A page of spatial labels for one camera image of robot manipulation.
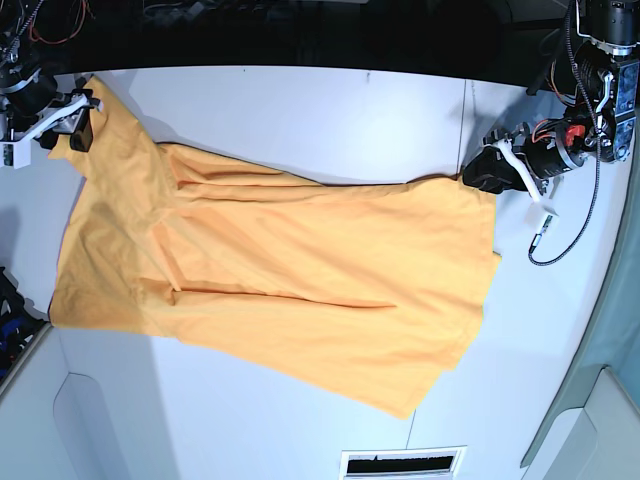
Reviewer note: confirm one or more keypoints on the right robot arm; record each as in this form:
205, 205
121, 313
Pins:
20, 57

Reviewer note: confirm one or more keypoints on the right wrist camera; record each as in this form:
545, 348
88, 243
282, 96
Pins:
16, 154

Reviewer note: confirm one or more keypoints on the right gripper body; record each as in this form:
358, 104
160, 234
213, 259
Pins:
35, 110

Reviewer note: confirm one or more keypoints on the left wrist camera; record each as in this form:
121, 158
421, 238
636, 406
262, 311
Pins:
541, 218

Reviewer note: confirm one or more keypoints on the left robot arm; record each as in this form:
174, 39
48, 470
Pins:
598, 121

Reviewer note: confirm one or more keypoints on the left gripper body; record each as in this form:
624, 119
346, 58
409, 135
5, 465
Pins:
554, 149

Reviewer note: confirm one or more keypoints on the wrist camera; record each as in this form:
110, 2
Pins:
16, 154
541, 218

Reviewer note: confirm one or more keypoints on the yellow t-shirt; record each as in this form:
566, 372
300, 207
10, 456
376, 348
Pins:
370, 292

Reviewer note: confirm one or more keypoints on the black blue clutter pile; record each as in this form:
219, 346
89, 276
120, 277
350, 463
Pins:
18, 326

